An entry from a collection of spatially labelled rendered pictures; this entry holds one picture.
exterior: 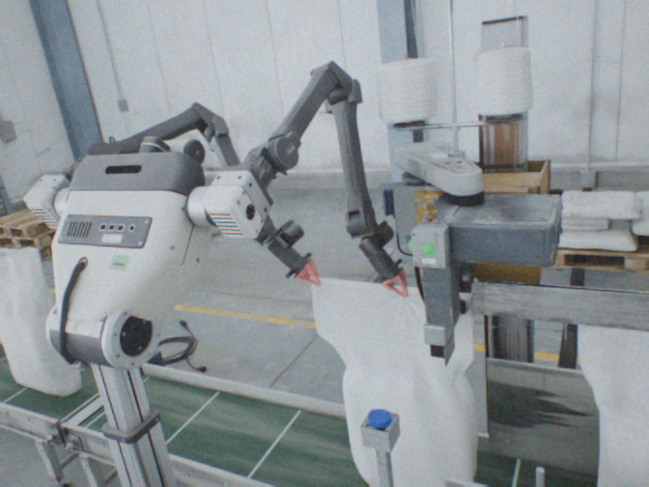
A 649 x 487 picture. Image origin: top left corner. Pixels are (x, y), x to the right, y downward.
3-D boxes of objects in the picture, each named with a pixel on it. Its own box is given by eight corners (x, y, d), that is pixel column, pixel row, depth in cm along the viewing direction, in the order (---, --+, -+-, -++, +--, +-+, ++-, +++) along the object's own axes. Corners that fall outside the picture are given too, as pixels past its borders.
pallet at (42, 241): (-7, 245, 612) (-11, 234, 608) (80, 213, 712) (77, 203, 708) (40, 249, 573) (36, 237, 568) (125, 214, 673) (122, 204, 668)
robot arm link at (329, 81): (311, 61, 152) (338, 48, 145) (336, 100, 158) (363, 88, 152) (241, 160, 125) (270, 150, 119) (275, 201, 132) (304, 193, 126)
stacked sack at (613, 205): (538, 220, 393) (538, 202, 388) (547, 203, 426) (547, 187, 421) (643, 224, 358) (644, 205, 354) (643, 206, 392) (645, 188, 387)
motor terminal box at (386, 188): (385, 224, 171) (382, 189, 167) (382, 215, 181) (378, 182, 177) (411, 221, 170) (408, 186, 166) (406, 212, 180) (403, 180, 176)
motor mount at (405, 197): (395, 236, 170) (390, 187, 165) (401, 229, 175) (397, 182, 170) (486, 240, 157) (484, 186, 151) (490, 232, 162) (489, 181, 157)
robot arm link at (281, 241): (263, 249, 167) (267, 240, 163) (276, 237, 171) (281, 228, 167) (278, 263, 166) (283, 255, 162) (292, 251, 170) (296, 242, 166)
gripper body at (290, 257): (314, 254, 167) (296, 239, 168) (298, 267, 159) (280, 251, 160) (304, 268, 171) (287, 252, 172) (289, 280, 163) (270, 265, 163)
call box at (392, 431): (361, 446, 135) (358, 427, 133) (373, 426, 141) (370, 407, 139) (391, 453, 131) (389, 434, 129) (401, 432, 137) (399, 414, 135)
